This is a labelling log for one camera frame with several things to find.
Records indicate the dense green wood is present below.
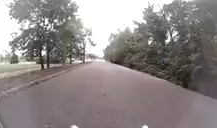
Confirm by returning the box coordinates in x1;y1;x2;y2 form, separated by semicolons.
103;0;217;100

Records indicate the green grass field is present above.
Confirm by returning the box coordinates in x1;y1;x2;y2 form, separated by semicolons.
0;61;42;74

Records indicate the reddish grey asphalt road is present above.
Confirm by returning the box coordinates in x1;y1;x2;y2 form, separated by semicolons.
0;59;217;128

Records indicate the brown dirt verge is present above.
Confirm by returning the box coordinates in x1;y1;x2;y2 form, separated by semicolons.
0;62;86;94

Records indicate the small dark conifer tree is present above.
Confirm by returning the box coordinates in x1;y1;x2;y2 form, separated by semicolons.
9;52;20;65

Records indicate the pale kerb strip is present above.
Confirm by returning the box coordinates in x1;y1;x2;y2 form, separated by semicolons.
0;62;89;101

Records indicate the row of trees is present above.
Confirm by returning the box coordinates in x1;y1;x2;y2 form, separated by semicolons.
8;0;97;70

